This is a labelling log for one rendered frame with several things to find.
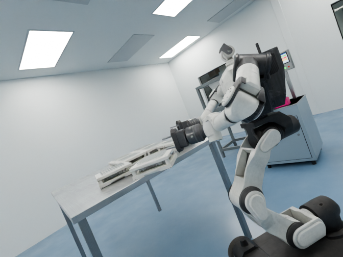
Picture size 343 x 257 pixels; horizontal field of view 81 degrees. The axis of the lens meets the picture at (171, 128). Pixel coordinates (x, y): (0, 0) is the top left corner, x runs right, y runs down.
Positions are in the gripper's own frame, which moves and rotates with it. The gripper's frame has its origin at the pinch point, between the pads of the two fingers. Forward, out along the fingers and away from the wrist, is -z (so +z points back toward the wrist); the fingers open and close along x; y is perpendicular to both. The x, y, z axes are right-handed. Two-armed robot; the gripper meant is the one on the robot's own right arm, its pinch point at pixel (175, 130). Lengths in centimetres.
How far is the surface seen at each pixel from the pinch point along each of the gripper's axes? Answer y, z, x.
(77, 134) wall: 340, -75, -50
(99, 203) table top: -20, -60, 22
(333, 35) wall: 99, 420, -71
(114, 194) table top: -18, -52, 21
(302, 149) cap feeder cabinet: 35, 161, 71
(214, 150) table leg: 4.1, 27.4, 24.8
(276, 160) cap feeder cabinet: 66, 149, 82
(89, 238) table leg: -20, -69, 36
